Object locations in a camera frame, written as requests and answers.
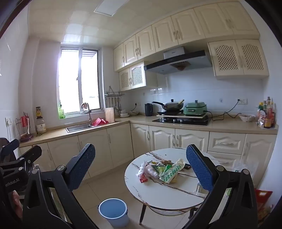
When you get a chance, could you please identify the black wok with lid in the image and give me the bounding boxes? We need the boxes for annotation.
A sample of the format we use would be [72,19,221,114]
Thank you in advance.
[152,99,185,111]

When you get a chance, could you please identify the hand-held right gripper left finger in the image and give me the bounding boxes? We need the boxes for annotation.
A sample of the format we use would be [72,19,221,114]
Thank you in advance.
[22,144,104,229]

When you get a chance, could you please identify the green electric cooking pot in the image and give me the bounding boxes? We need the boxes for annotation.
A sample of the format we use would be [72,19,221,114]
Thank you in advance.
[183,100,207,116]

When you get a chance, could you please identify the black gas stove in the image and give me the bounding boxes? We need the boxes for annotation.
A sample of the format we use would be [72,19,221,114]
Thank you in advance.
[152,116,210,126]

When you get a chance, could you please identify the round white marble table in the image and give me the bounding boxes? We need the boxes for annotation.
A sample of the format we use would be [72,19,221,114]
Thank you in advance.
[124,147,223,225]

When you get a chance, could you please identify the group of condiment bottles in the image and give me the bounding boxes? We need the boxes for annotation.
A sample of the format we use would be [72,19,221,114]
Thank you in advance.
[257,96,276,129]

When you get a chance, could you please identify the wire rack with red utensils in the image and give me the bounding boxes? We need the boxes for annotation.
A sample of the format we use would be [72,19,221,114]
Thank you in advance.
[15,112,33,142]

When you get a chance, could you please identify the wall utensil rack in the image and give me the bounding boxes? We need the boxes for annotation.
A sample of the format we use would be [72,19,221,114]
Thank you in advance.
[105,86,125,110]

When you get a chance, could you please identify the person's left hand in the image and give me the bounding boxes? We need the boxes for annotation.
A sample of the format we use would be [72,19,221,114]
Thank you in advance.
[9,190,23,217]

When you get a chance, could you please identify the green yellow-edged snack packet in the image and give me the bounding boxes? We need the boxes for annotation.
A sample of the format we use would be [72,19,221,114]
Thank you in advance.
[159,164,183,184]

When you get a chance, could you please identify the wooden cutting board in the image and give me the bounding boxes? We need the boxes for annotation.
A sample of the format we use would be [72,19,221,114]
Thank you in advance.
[105,107,115,123]

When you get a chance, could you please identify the clear oil bottle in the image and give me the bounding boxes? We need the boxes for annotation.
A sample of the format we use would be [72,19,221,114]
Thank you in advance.
[36,117,47,134]

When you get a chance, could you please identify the small white plastic piece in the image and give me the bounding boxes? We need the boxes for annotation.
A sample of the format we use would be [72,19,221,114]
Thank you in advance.
[195,185,209,195]

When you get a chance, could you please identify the kitchen window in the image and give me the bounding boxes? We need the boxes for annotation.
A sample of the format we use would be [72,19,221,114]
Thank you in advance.
[58,47,104,117]

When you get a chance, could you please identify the flat ceiling light panel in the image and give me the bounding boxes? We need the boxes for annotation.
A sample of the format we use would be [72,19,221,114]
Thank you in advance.
[94,0,130,16]

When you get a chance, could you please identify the red paper bag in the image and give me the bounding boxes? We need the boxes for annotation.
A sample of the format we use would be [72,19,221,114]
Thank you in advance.
[254,188,274,221]

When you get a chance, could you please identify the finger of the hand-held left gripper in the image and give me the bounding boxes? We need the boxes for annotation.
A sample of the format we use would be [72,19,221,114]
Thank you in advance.
[0,139,20,161]
[13,145,42,168]

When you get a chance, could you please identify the white bowl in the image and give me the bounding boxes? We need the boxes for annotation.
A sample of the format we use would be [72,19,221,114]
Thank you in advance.
[238,113,256,122]

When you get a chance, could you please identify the steel kitchen faucet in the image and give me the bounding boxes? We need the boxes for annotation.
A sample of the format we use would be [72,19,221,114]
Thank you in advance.
[80,102,93,126]

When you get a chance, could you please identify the light blue plastic bucket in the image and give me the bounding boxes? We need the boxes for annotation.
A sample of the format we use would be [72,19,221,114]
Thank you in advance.
[98,198,128,228]

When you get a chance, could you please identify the cream base cabinets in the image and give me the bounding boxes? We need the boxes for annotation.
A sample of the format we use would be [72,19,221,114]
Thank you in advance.
[19,122,278,192]

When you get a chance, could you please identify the steel kitchen sink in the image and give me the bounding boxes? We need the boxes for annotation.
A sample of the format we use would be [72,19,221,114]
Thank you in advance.
[65,123,95,133]

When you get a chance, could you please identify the black power cable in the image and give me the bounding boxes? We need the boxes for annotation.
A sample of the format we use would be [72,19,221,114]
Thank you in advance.
[207,100,243,121]

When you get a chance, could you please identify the pinkish clear plastic bag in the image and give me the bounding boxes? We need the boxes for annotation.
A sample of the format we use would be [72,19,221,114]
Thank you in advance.
[144,165,160,179]

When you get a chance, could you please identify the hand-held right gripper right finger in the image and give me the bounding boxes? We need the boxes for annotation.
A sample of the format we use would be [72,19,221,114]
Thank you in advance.
[183,144,258,229]

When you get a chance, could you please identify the cream wall cabinets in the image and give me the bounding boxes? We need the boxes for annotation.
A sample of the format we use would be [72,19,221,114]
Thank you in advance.
[113,1,269,92]

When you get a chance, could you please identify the black range hood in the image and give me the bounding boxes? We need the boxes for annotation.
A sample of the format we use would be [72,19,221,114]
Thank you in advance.
[144,46,213,75]

